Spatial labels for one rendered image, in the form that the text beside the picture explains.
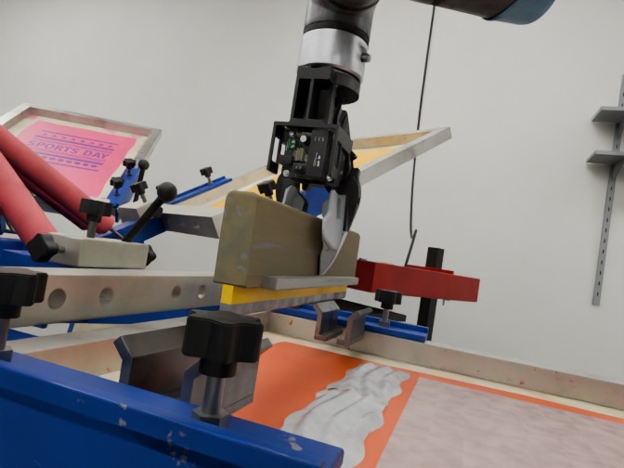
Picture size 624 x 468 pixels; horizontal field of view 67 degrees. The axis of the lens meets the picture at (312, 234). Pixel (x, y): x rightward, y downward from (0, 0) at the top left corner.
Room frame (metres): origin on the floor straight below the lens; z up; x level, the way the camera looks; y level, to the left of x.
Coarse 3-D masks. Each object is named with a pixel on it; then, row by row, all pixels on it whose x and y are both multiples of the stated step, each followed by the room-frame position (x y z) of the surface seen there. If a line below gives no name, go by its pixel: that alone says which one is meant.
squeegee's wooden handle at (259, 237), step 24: (240, 192) 0.37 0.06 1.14; (240, 216) 0.36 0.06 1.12; (264, 216) 0.37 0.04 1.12; (288, 216) 0.42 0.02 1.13; (312, 216) 0.49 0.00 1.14; (240, 240) 0.36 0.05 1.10; (264, 240) 0.38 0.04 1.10; (288, 240) 0.43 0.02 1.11; (312, 240) 0.49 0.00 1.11; (216, 264) 0.37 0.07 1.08; (240, 264) 0.36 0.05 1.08; (264, 264) 0.39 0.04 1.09; (288, 264) 0.44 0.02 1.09; (312, 264) 0.50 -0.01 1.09; (336, 264) 0.59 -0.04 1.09
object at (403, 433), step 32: (256, 384) 0.50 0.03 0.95; (288, 384) 0.52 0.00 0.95; (256, 416) 0.41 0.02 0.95; (384, 416) 0.46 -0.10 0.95; (416, 416) 0.48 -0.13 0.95; (384, 448) 0.38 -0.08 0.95; (416, 448) 0.39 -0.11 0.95; (448, 448) 0.40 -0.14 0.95; (480, 448) 0.41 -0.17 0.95; (512, 448) 0.43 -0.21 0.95; (544, 448) 0.44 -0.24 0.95
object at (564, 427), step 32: (288, 352) 0.68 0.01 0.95; (320, 352) 0.72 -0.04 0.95; (320, 384) 0.54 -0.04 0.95; (416, 384) 0.61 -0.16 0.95; (448, 384) 0.63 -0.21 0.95; (448, 416) 0.49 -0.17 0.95; (480, 416) 0.51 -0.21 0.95; (512, 416) 0.53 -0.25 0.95; (544, 416) 0.55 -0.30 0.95; (576, 416) 0.57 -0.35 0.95; (608, 416) 0.60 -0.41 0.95; (576, 448) 0.45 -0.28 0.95; (608, 448) 0.47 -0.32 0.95
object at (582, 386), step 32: (160, 320) 0.58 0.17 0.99; (288, 320) 0.81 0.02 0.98; (32, 352) 0.38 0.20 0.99; (64, 352) 0.41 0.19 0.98; (96, 352) 0.44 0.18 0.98; (384, 352) 0.75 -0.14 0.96; (416, 352) 0.74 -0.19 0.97; (448, 352) 0.72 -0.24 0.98; (480, 352) 0.73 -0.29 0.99; (512, 384) 0.69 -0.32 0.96; (544, 384) 0.68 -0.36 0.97; (576, 384) 0.67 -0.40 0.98; (608, 384) 0.65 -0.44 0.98
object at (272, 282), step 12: (264, 276) 0.39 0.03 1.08; (276, 276) 0.41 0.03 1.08; (288, 276) 0.44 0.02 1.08; (300, 276) 0.47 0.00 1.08; (312, 276) 0.51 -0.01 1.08; (324, 276) 0.55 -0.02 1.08; (264, 288) 0.39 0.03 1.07; (276, 288) 0.39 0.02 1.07; (288, 288) 0.41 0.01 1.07; (300, 288) 0.44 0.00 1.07
